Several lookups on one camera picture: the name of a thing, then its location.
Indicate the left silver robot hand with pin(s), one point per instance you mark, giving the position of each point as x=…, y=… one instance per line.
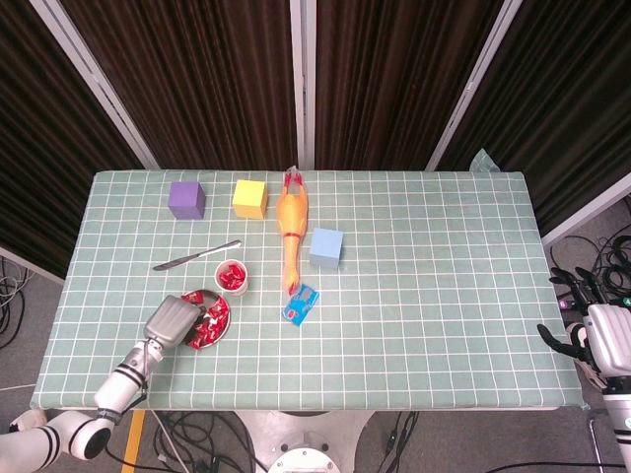
x=170, y=322

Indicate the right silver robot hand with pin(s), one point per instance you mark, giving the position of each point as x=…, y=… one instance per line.
x=611, y=340

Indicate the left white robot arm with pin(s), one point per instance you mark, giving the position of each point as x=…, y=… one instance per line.
x=118, y=389

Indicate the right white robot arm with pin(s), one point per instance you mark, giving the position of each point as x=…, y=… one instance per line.
x=620, y=419

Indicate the round metal plate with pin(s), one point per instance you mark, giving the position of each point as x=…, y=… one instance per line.
x=212, y=295

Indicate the white paper cup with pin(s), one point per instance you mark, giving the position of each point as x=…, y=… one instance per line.
x=236, y=293

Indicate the white sneaker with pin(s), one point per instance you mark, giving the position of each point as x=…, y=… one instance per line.
x=578, y=335
x=594, y=377

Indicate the black device pink label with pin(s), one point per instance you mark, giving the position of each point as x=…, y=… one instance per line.
x=564, y=304

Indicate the silver table knife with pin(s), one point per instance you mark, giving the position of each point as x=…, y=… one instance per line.
x=197, y=256

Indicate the grey metal stand leg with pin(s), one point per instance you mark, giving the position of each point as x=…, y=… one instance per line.
x=595, y=443

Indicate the purple foam cube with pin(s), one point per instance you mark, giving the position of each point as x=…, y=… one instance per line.
x=186, y=199

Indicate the yellow floor tape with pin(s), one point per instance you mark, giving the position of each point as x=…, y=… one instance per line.
x=132, y=443

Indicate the blue snack packet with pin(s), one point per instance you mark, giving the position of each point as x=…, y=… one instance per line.
x=301, y=305

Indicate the yellow foam cube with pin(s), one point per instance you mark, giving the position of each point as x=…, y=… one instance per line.
x=249, y=194

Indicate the orange rubber chicken toy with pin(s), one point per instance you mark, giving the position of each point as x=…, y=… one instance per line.
x=292, y=212

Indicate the light blue foam cube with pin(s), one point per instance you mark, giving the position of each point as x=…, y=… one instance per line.
x=325, y=246

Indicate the green checked tablecloth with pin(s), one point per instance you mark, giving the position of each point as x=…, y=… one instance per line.
x=419, y=320

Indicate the dark brown partition panel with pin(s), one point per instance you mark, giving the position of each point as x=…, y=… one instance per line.
x=197, y=74
x=394, y=74
x=39, y=148
x=567, y=98

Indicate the white partition base rail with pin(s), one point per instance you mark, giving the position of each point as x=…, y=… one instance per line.
x=586, y=214
x=29, y=264

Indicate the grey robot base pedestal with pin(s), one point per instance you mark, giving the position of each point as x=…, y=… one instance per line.
x=305, y=428

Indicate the white partition frame post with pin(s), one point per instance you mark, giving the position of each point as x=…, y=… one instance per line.
x=94, y=79
x=301, y=74
x=476, y=79

